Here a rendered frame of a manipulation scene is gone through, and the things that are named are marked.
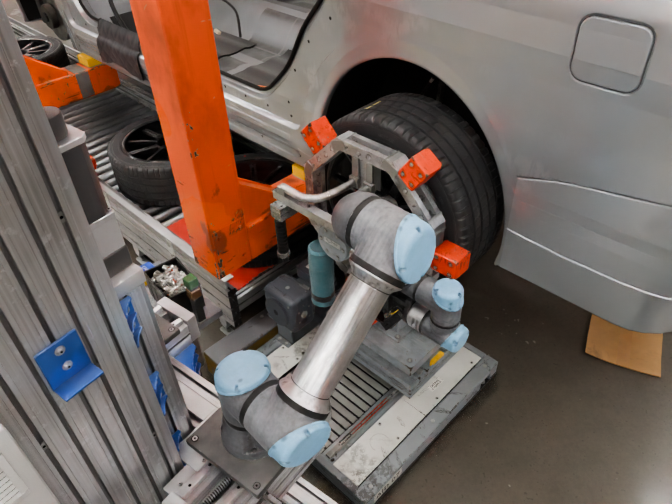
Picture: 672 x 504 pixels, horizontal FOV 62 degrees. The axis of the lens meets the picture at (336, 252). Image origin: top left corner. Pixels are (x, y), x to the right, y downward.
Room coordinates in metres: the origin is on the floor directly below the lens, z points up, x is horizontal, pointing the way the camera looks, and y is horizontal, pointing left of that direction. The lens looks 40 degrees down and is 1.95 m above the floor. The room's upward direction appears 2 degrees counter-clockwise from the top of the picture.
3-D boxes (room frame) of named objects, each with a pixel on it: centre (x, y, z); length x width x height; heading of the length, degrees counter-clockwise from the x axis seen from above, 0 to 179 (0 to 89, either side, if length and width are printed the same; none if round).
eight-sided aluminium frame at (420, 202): (1.48, -0.11, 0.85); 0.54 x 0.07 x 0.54; 44
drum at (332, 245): (1.43, -0.06, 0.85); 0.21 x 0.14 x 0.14; 134
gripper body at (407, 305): (1.10, -0.16, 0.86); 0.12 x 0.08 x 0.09; 44
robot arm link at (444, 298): (1.00, -0.26, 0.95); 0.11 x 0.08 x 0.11; 42
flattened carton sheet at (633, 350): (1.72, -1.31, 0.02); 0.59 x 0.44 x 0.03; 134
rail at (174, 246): (2.61, 1.29, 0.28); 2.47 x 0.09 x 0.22; 44
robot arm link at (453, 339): (0.98, -0.27, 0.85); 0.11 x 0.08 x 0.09; 44
